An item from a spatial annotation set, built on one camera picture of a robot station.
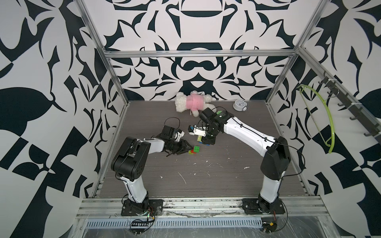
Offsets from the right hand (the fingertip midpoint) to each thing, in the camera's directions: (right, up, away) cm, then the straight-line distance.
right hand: (204, 135), depth 85 cm
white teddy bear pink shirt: (-5, +21, +23) cm, 31 cm away
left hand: (-9, -8, +7) cm, 14 cm away
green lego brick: (-4, -9, +4) cm, 10 cm away
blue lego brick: (-2, -3, -8) cm, 9 cm away
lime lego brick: (-8, -11, +6) cm, 15 cm away
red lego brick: (-7, -10, +4) cm, 13 cm away
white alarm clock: (+30, +19, +29) cm, 46 cm away
